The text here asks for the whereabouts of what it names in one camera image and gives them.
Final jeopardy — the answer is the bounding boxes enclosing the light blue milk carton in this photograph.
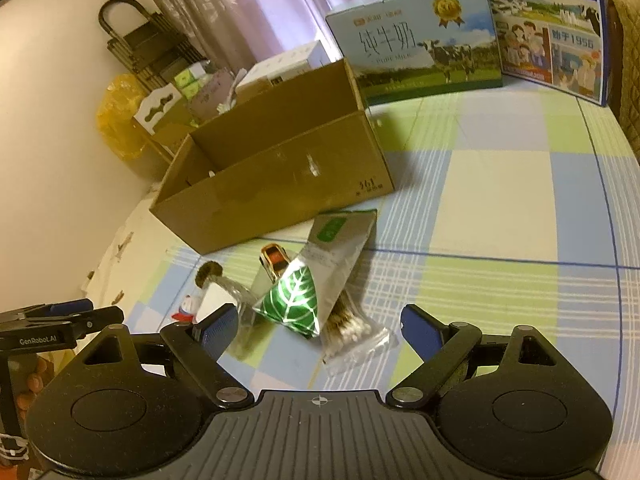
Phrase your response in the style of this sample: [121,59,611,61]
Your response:
[325,0,503,107]

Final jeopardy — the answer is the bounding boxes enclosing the orange toy car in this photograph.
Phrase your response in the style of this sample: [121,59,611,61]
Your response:
[258,243,292,282]

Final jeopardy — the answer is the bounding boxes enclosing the stack of green tissue packs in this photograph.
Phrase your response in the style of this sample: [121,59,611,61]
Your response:
[174,61,217,102]

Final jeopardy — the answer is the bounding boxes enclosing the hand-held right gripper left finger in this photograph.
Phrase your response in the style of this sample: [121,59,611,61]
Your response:
[75,304,251,410]

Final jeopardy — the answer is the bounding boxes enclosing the brown cardboard box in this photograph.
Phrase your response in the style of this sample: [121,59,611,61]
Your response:
[150,57,396,256]

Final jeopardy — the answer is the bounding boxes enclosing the dark blue milk carton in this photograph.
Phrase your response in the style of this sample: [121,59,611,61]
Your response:
[472,0,613,107]

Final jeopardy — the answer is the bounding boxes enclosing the pink sheer curtain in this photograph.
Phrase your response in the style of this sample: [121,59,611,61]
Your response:
[125,0,476,76]

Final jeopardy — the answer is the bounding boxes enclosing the cardboard carton with white handle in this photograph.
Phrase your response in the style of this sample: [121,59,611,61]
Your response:
[131,86,201,163]

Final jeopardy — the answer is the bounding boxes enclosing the red and white figurine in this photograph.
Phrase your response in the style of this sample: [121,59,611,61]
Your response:
[171,293,202,324]

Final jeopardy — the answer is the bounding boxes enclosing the white item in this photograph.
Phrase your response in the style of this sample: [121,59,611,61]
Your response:
[196,275,263,361]

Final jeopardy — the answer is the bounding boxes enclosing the cotton swab bag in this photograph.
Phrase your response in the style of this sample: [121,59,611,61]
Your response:
[304,209,392,377]

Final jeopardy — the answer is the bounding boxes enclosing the brown hair tie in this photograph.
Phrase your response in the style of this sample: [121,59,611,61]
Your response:
[194,261,224,289]

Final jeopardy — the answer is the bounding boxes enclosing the white product box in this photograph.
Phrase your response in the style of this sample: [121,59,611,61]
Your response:
[234,40,332,97]

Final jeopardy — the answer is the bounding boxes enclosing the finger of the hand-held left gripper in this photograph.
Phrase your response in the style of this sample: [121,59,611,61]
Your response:
[47,306,125,336]
[20,299,94,320]

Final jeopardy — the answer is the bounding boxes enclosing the green leaf print packet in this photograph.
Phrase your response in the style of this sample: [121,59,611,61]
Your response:
[252,255,322,342]

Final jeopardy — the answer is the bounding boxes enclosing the purple box of clutter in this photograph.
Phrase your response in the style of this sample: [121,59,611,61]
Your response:
[187,70,241,121]

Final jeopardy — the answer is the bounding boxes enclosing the yellow plastic bag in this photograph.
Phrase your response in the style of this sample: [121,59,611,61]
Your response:
[95,74,151,162]

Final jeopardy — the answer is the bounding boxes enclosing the black folding chairs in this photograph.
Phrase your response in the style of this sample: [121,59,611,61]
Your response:
[97,0,211,96]

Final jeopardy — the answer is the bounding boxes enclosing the checked tablecloth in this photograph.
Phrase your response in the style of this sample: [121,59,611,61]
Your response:
[120,77,640,480]

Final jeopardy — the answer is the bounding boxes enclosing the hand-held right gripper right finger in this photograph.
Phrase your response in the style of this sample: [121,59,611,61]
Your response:
[386,304,558,410]

